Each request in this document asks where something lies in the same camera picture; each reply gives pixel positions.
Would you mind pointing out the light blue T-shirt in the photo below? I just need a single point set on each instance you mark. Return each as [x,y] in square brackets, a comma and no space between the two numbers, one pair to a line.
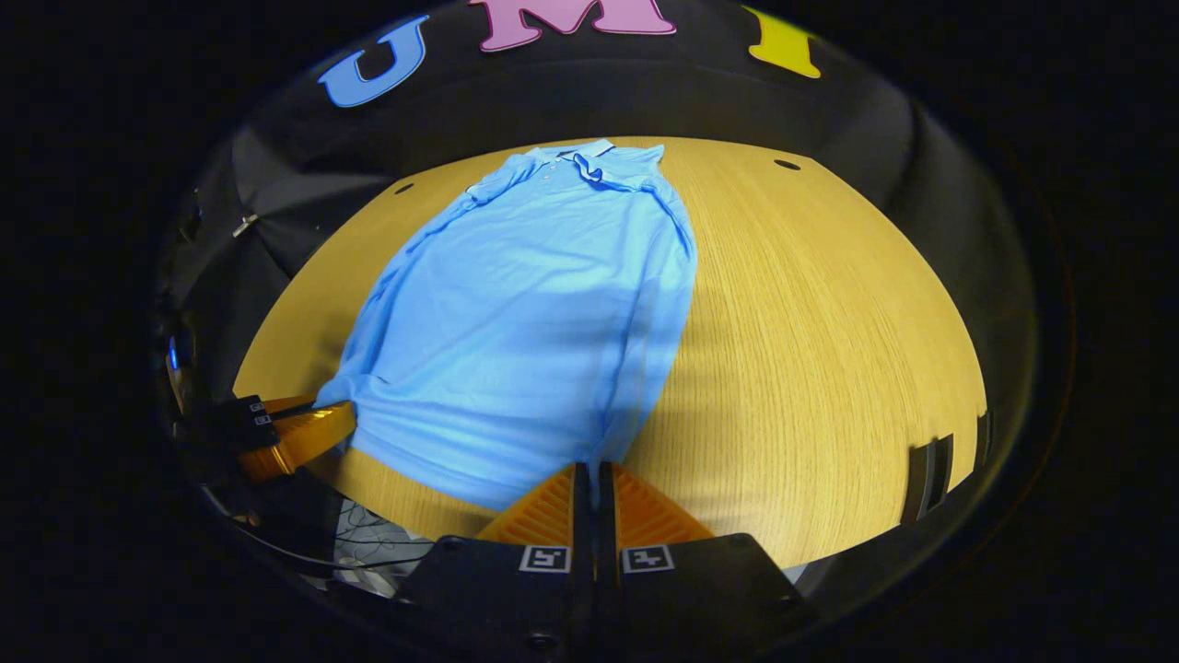
[516,322]

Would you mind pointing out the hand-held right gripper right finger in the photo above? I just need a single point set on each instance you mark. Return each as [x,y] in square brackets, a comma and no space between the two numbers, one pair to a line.
[605,525]

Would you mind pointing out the black backdrop cloth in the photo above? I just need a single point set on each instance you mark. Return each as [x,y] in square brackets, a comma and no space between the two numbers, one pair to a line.
[645,92]

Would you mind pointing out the white backdrop clip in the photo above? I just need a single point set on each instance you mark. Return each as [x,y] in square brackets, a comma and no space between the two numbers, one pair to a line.
[245,226]

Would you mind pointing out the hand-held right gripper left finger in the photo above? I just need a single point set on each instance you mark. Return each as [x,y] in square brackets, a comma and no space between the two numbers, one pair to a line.
[581,525]

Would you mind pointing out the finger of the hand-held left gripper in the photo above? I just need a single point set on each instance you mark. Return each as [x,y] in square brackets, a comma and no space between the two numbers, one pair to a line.
[304,442]
[285,403]

